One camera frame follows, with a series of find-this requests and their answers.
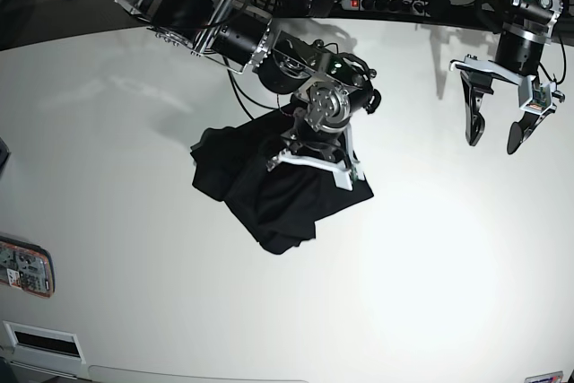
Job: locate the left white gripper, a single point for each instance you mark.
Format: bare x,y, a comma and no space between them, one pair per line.
516,61

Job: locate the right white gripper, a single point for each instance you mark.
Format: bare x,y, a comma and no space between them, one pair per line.
335,155

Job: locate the black T-shirt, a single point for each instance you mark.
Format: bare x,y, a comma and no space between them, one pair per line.
279,207

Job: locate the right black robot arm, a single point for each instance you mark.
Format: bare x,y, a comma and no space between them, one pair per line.
330,85

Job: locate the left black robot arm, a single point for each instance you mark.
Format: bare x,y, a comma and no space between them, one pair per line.
524,29

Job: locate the white power strip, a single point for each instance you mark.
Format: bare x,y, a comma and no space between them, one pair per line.
414,7

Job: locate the sticker at bottom right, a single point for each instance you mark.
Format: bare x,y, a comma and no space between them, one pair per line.
552,377

